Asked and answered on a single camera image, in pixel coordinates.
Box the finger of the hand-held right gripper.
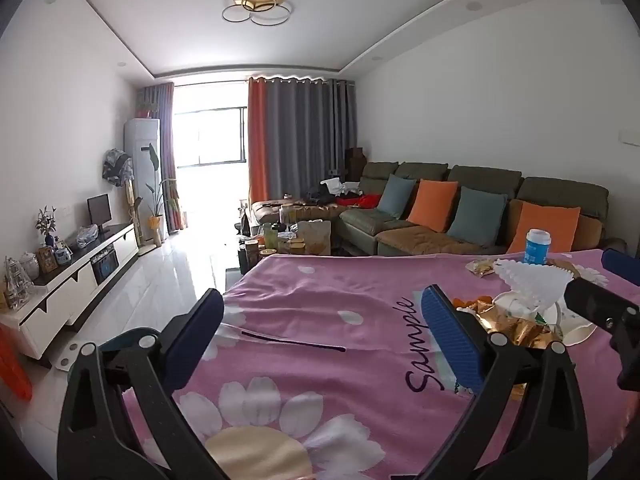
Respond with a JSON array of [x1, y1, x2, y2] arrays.
[[601, 248, 640, 286], [566, 278, 640, 333]]

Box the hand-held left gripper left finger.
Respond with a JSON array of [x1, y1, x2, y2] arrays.
[[56, 287, 236, 480]]

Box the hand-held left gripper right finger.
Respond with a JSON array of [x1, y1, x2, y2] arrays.
[[421, 284, 590, 480]]

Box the blue print paper cup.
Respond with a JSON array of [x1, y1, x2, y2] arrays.
[[542, 302, 599, 347]]

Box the golden foil wrapper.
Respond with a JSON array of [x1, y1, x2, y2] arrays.
[[470, 296, 566, 357]]

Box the white pleated paper wrapper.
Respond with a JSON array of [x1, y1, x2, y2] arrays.
[[492, 258, 574, 311]]

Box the blue cup white lid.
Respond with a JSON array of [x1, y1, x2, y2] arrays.
[[524, 228, 552, 265]]

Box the clear cracker packet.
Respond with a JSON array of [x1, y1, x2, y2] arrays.
[[465, 257, 502, 279]]

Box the orange cushion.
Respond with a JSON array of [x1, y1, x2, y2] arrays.
[[407, 178, 460, 234], [507, 200, 581, 256]]

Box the olive green sofa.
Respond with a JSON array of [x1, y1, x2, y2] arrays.
[[250, 160, 627, 257]]

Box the potted plant yellow pot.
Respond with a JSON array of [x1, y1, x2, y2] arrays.
[[145, 142, 167, 248]]

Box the cluttered coffee table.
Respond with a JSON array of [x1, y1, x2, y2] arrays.
[[235, 205, 335, 273]]

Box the teal cushion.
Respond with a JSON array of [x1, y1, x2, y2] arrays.
[[377, 174, 417, 216], [446, 186, 509, 246]]

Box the white black television cabinet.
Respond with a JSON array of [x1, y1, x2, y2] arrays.
[[0, 222, 140, 361]]

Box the pink floral blanket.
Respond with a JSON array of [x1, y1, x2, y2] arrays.
[[120, 249, 640, 480]]

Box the brown paper shopping bag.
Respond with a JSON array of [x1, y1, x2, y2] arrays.
[[297, 220, 332, 256]]

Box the small black television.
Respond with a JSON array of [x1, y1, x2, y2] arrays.
[[87, 193, 113, 234]]

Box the red cloth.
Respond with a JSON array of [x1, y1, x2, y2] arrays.
[[337, 192, 384, 210]]

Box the framed picture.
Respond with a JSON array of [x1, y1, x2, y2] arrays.
[[37, 246, 59, 274]]

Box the purple grey curtain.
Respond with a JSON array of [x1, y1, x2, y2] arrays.
[[137, 81, 179, 234]]

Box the glass decanter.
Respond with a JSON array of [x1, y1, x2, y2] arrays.
[[4, 256, 34, 309]]

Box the white standing air conditioner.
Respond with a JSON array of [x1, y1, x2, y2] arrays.
[[124, 118, 162, 213]]

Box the small plant in vase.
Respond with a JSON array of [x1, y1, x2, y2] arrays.
[[35, 205, 57, 248]]

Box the covered standing fan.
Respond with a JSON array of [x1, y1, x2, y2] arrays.
[[102, 147, 134, 188]]

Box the pile of clothes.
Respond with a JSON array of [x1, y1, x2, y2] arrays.
[[306, 177, 366, 207]]

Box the orange curtain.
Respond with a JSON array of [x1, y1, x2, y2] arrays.
[[248, 77, 271, 205]]

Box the window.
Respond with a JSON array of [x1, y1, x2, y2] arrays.
[[172, 105, 249, 168]]

